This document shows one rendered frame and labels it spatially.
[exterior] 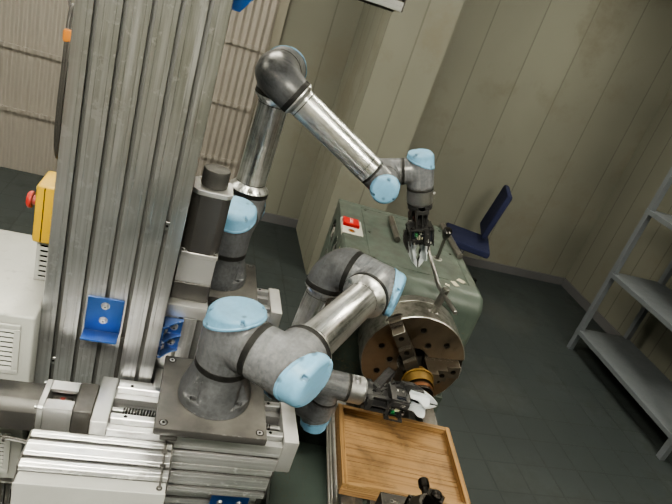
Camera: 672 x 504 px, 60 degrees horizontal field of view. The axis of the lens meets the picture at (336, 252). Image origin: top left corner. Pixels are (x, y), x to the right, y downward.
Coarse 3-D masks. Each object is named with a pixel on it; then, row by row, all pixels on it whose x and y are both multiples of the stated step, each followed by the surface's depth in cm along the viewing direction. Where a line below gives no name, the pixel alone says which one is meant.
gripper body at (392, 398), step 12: (372, 384) 152; (384, 384) 156; (396, 384) 155; (372, 396) 150; (384, 396) 152; (396, 396) 150; (408, 396) 152; (372, 408) 151; (384, 408) 150; (396, 408) 152; (408, 408) 151; (396, 420) 152
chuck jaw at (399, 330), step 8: (392, 320) 168; (400, 320) 167; (392, 328) 167; (400, 328) 166; (400, 336) 164; (408, 336) 168; (400, 344) 165; (408, 344) 165; (400, 352) 164; (408, 352) 164; (408, 360) 164; (416, 360) 164; (408, 368) 164
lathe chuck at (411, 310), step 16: (400, 304) 173; (416, 304) 172; (432, 304) 175; (368, 320) 176; (384, 320) 169; (416, 320) 167; (432, 320) 167; (448, 320) 172; (368, 336) 170; (384, 336) 169; (416, 336) 169; (432, 336) 169; (448, 336) 169; (368, 352) 171; (384, 352) 171; (432, 352) 172; (448, 352) 172; (464, 352) 172; (368, 368) 174; (384, 368) 174; (448, 384) 177
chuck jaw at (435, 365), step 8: (424, 352) 174; (424, 360) 172; (432, 360) 171; (440, 360) 172; (448, 360) 172; (456, 360) 173; (432, 368) 168; (440, 368) 168; (448, 368) 170; (456, 368) 170; (440, 376) 168; (448, 376) 171; (456, 376) 171
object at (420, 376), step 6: (420, 366) 166; (408, 372) 163; (414, 372) 162; (420, 372) 162; (426, 372) 163; (402, 378) 164; (408, 378) 162; (414, 378) 160; (420, 378) 160; (426, 378) 161; (432, 378) 164; (420, 384) 159; (426, 384) 159; (432, 384) 162; (426, 390) 159; (432, 390) 160; (432, 396) 160
